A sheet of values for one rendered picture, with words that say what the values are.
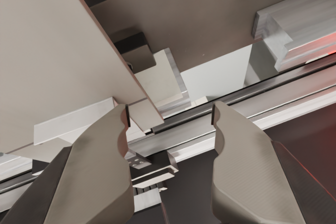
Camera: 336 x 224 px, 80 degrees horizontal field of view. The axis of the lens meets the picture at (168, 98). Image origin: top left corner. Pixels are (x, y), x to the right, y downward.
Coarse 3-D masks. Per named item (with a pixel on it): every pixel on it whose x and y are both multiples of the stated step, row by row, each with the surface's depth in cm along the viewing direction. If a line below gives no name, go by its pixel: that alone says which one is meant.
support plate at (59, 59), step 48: (0, 0) 10; (48, 0) 11; (0, 48) 13; (48, 48) 14; (96, 48) 15; (0, 96) 16; (48, 96) 18; (96, 96) 20; (144, 96) 23; (0, 144) 22; (48, 144) 25
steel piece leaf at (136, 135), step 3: (135, 132) 30; (138, 132) 30; (141, 132) 30; (126, 135) 30; (129, 135) 30; (132, 135) 30; (135, 135) 31; (138, 135) 31; (141, 135) 31; (144, 135) 32; (129, 138) 31; (132, 138) 31; (135, 138) 32
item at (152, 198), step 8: (144, 192) 28; (152, 192) 28; (136, 200) 28; (144, 200) 28; (152, 200) 28; (160, 200) 27; (136, 208) 28; (144, 208) 27; (152, 208) 26; (160, 208) 26; (136, 216) 26; (144, 216) 26; (152, 216) 26; (160, 216) 26
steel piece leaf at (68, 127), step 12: (84, 108) 21; (96, 108) 20; (108, 108) 20; (48, 120) 21; (60, 120) 20; (72, 120) 20; (84, 120) 20; (132, 120) 26; (36, 132) 20; (48, 132) 20; (60, 132) 20; (72, 132) 24; (132, 132) 29; (36, 144) 20
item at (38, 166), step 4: (152, 128) 34; (148, 132) 33; (152, 132) 33; (144, 136) 33; (148, 136) 33; (132, 140) 33; (136, 140) 33; (32, 160) 33; (36, 160) 33; (32, 164) 33; (36, 164) 32; (40, 164) 32; (44, 164) 32; (32, 168) 32; (36, 168) 32; (40, 168) 32; (44, 168) 32; (32, 172) 32; (36, 172) 32; (40, 172) 32
